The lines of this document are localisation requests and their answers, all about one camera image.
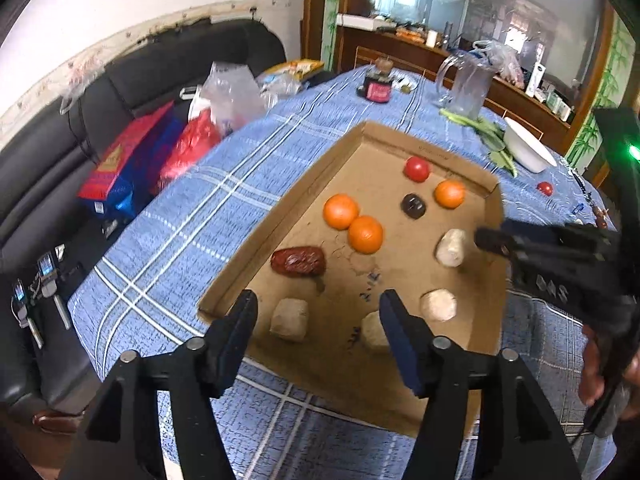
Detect white flat box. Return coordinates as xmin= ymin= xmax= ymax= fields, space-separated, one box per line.
xmin=336 ymin=13 xmax=396 ymax=31

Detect red and blue box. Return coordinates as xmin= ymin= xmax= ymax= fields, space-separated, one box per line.
xmin=76 ymin=100 xmax=176 ymax=218

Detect bamboo wall sticker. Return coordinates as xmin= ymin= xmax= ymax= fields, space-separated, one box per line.
xmin=565 ymin=20 xmax=640 ymax=171
xmin=322 ymin=0 xmax=346 ymax=71

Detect plastic bag of food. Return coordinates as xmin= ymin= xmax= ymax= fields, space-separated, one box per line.
xmin=472 ymin=40 xmax=526 ymax=83

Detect large red jujube date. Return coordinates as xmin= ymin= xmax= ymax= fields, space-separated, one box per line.
xmin=270 ymin=245 xmax=327 ymax=276

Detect brown cardboard tray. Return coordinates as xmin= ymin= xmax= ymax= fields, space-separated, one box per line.
xmin=197 ymin=121 xmax=506 ymax=438

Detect dark purple plum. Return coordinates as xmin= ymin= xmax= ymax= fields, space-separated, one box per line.
xmin=400 ymin=193 xmax=427 ymax=219

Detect red plastic bag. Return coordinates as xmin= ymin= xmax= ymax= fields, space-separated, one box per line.
xmin=159 ymin=110 xmax=223 ymax=193

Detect person's right hand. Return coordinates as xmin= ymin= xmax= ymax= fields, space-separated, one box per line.
xmin=579 ymin=329 xmax=640 ymax=421

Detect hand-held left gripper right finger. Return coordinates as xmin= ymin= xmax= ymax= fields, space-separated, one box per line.
xmin=378 ymin=289 xmax=583 ymax=480

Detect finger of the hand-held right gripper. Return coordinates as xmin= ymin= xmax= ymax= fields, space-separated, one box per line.
xmin=474 ymin=219 xmax=567 ymax=261

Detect small handheld device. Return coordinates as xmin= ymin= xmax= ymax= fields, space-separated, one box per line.
xmin=12 ymin=280 xmax=46 ymax=351
xmin=37 ymin=254 xmax=73 ymax=331

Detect white small boxes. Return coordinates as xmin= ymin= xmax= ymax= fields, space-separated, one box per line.
xmin=542 ymin=87 xmax=573 ymax=122

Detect pink jar with cork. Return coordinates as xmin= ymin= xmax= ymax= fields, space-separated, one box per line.
xmin=356 ymin=57 xmax=393 ymax=104

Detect wooden counter cabinet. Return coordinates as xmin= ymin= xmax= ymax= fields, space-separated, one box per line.
xmin=302 ymin=0 xmax=616 ymax=161

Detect orange mandarin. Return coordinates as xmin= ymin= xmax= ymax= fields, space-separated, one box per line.
xmin=348 ymin=215 xmax=385 ymax=254
xmin=434 ymin=180 xmax=467 ymax=209
xmin=322 ymin=193 xmax=361 ymax=231

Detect green leafy vegetable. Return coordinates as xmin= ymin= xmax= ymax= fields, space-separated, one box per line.
xmin=487 ymin=142 xmax=518 ymax=178
xmin=440 ymin=108 xmax=506 ymax=143

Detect black leather sofa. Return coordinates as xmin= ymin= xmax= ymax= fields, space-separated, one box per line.
xmin=0 ymin=17 xmax=288 ymax=411

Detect large red tomato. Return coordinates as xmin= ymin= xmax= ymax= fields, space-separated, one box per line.
xmin=403 ymin=156 xmax=431 ymax=183

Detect clear plastic pitcher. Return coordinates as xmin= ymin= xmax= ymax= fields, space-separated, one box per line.
xmin=434 ymin=52 xmax=496 ymax=120

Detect clear plastic bag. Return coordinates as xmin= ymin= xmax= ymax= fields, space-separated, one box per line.
xmin=187 ymin=61 xmax=268 ymax=136

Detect white bowl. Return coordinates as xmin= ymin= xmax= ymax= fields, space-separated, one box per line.
xmin=502 ymin=116 xmax=557 ymax=173

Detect yellow snack packet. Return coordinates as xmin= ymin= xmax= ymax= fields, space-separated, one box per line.
xmin=260 ymin=58 xmax=326 ymax=81

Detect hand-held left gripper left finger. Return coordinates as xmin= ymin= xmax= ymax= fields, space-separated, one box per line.
xmin=59 ymin=289 xmax=259 ymax=480

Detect blue plaid tablecloth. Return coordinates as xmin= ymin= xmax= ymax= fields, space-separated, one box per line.
xmin=67 ymin=65 xmax=618 ymax=480

